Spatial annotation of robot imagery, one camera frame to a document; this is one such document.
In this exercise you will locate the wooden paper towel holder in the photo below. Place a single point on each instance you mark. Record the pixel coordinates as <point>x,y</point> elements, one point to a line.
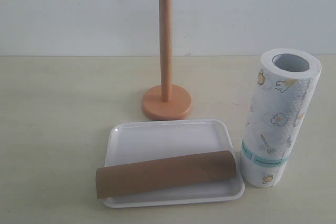
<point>166,101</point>

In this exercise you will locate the printed paper towel roll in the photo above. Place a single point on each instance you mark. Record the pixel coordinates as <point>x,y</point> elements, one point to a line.
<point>286,81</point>

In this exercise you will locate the white plastic tray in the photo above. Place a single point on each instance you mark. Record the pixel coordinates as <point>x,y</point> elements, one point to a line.
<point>144,141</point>

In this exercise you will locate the brown cardboard tube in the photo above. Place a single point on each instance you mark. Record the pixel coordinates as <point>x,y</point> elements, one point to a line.
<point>147,176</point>

